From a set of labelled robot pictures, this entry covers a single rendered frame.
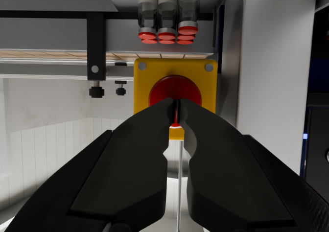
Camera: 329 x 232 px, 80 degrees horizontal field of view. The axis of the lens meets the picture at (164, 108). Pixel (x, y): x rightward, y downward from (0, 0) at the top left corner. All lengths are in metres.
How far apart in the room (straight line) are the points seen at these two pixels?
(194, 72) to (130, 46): 0.14
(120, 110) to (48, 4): 3.77
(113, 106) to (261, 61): 4.00
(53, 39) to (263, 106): 0.28
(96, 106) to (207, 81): 4.22
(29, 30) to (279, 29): 0.31
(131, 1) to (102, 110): 4.05
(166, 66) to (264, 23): 0.09
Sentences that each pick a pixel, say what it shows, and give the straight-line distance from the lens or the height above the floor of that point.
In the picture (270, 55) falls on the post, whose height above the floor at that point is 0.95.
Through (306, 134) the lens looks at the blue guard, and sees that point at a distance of 0.22.
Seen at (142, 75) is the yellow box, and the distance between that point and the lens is 0.17.
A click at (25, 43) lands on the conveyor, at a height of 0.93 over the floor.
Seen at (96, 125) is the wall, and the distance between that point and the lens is 4.43.
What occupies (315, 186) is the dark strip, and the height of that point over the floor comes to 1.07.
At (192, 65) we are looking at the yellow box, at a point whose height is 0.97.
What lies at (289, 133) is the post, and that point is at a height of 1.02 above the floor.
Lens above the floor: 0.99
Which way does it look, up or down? 5 degrees up
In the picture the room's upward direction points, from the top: 179 degrees counter-clockwise
